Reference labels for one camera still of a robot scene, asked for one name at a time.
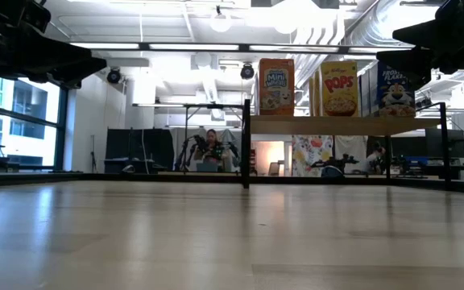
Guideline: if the wooden shelf with black frame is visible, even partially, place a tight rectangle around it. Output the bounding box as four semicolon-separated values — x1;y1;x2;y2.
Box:
241;98;454;192

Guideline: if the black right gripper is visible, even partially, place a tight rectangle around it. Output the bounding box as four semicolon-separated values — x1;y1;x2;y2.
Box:
375;0;464;91

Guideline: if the overhead light bar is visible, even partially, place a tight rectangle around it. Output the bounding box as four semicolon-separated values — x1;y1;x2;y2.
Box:
68;41;414;56

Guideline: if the person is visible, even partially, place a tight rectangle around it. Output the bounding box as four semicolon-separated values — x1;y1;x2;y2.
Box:
193;128;233;173
365;146;387;175

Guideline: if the black dome ceiling camera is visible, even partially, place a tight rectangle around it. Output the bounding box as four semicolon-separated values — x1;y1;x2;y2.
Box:
239;62;256;81
106;67;122;85

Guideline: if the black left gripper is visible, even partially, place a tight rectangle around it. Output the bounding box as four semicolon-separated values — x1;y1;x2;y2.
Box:
0;0;108;90

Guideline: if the white floral hanging cloth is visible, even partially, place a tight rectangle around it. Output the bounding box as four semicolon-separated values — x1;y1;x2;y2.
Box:
291;135;334;178

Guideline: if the plain white hanging cloth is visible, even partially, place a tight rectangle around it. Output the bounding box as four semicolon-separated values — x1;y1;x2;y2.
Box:
333;135;369;175

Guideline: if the white globe pendant lamp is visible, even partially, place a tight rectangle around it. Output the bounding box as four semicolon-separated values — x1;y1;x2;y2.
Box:
209;11;233;34
272;11;297;35

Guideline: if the large glass window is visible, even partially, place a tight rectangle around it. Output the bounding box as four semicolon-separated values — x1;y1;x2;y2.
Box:
0;76;68;171

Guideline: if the dark dome-shaped object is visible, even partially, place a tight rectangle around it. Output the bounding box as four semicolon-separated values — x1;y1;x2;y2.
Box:
321;165;344;179

